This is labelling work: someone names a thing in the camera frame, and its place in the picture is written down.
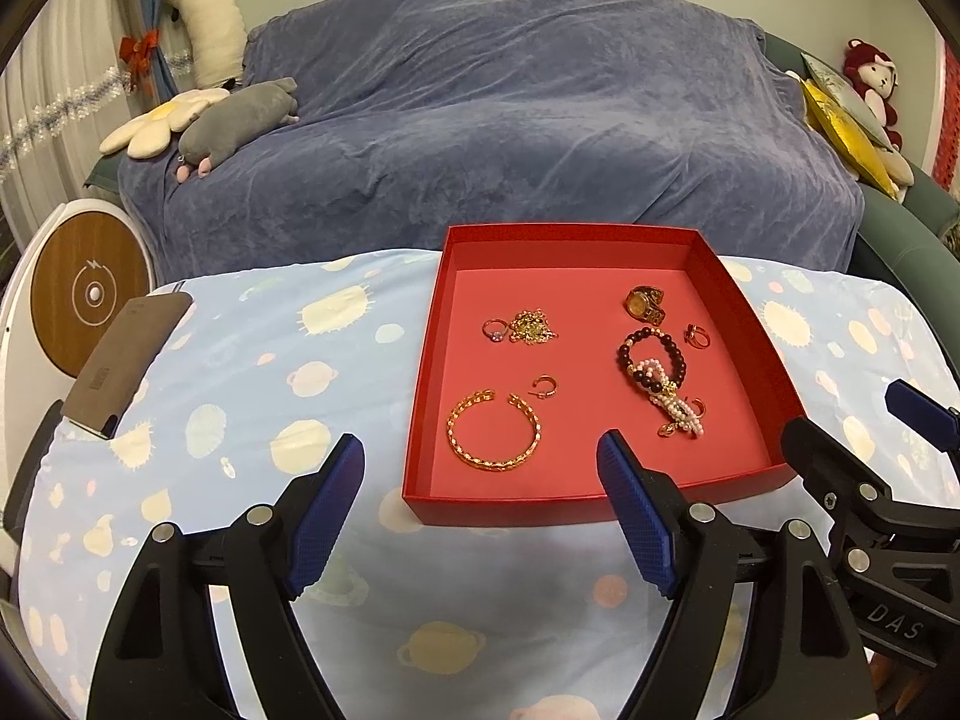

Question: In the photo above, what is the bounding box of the red monkey plush toy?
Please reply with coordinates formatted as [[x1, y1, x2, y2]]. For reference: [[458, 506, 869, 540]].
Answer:
[[841, 37, 905, 151]]

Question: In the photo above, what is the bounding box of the white curtain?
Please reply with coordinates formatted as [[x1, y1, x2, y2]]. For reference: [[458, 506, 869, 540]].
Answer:
[[0, 0, 162, 211]]

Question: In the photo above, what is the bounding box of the gold chain necklace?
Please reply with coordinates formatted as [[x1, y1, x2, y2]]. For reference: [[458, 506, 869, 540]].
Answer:
[[510, 307, 560, 346]]

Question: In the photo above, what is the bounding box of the flower shaped cushion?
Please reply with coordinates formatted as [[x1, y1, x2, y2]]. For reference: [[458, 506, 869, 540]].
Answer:
[[99, 86, 230, 160]]

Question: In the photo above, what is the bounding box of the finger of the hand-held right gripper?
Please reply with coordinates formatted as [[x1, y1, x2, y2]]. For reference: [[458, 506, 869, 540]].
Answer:
[[781, 416, 897, 537], [885, 380, 960, 466]]

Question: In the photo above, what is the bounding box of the grey plush toy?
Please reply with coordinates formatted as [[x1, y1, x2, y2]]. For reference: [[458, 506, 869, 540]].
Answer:
[[175, 77, 301, 182]]

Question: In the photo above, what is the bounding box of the blue covered sofa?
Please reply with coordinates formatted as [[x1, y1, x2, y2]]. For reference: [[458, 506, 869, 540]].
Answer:
[[118, 0, 867, 275]]

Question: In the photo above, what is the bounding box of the gold bangle bracelet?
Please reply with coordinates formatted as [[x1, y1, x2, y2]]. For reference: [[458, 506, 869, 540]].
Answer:
[[448, 388, 542, 475]]

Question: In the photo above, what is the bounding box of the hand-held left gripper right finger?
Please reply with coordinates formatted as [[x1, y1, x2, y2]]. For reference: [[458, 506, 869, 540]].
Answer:
[[596, 431, 878, 720]]

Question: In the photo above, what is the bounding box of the white cow plush pillow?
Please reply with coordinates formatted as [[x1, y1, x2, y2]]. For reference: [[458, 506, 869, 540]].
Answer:
[[166, 0, 248, 89]]

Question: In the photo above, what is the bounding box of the red curtain bow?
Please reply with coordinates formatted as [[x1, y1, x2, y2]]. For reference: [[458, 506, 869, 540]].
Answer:
[[118, 28, 161, 72]]

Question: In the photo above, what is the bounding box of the gold watch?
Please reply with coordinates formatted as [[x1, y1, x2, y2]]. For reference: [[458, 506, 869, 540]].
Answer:
[[622, 285, 668, 325]]

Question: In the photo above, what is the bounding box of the green sofa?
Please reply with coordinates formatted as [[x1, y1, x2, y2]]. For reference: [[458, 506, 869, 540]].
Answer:
[[757, 30, 960, 316]]

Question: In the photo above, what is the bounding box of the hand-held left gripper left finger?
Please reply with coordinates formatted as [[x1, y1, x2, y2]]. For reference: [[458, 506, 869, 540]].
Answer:
[[86, 433, 366, 720]]

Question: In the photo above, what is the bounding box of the pearl bead bracelet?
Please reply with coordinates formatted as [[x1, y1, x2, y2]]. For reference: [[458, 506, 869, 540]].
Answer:
[[636, 360, 706, 439]]

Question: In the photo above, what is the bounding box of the white round wood-faced appliance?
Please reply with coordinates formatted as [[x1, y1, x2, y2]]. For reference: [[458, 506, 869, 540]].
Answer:
[[0, 199, 155, 451]]

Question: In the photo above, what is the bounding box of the red jewelry box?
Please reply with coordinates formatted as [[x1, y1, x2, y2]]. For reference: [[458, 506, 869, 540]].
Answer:
[[401, 223, 807, 530]]

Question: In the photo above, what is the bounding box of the red patterned wall hanging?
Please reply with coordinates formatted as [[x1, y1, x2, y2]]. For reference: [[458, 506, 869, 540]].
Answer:
[[930, 37, 960, 196]]

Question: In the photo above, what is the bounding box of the black bead bracelet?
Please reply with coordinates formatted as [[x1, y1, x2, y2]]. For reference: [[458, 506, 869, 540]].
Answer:
[[616, 328, 689, 398]]

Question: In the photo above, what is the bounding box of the grey-brown phone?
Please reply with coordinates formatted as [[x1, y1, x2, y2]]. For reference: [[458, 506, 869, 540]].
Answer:
[[60, 292, 194, 440]]

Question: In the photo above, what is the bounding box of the yellow cushion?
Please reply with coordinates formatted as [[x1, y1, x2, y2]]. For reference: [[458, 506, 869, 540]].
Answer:
[[799, 79, 901, 200]]

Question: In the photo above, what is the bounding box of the blue planet print blanket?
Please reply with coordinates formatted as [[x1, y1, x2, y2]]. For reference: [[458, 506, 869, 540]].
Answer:
[[15, 247, 960, 720]]

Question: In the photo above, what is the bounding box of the silver cushion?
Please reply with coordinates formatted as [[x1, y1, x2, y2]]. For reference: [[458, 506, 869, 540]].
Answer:
[[801, 52, 897, 147]]

